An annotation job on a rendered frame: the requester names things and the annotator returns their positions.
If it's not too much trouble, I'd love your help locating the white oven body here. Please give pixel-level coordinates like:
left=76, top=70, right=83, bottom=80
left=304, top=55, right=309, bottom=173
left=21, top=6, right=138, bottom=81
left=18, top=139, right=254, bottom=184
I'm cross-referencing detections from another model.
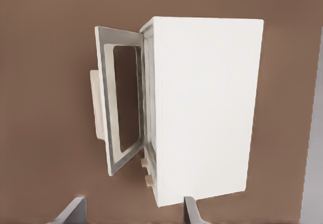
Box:
left=139, top=16, right=264, bottom=208

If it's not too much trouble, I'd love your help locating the pale oven door handle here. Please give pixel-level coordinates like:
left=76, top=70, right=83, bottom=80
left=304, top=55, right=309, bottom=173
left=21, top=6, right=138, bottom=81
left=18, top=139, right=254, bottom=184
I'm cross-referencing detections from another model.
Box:
left=89, top=69, right=104, bottom=139

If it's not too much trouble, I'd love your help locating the white oven door with window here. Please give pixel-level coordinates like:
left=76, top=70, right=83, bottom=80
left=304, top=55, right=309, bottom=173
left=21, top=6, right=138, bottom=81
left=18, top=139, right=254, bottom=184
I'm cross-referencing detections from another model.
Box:
left=94, top=26, right=145, bottom=177

